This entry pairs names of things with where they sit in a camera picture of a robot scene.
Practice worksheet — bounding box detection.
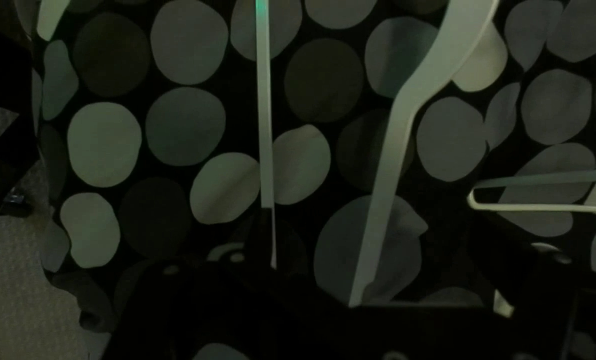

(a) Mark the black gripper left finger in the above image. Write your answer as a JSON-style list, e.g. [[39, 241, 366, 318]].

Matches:
[[106, 257, 300, 360]]

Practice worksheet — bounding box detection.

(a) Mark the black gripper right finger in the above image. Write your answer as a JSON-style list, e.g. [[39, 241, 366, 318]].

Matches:
[[505, 249, 580, 360]]

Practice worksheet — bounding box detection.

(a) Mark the white plastic clothes hanger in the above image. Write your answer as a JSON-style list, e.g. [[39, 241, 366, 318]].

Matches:
[[253, 0, 596, 310]]

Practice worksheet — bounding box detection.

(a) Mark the black grey polka dot duvet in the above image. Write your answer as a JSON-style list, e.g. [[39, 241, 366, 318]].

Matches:
[[30, 0, 596, 360]]

